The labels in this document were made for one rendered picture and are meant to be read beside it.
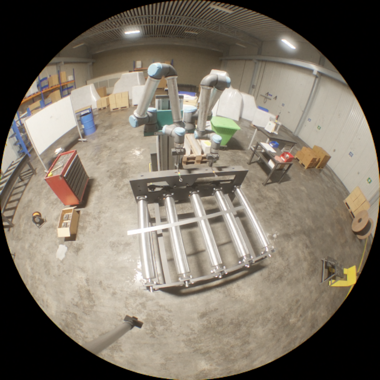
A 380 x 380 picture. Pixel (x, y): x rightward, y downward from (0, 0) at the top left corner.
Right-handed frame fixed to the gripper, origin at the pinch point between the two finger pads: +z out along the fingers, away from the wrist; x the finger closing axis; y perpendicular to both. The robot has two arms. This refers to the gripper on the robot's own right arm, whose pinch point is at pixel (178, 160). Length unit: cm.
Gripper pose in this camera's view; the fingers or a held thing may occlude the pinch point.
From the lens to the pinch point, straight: 132.5
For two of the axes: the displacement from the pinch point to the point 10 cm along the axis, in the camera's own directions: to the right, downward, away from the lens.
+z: -1.0, 6.5, 7.5
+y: -2.3, -7.5, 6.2
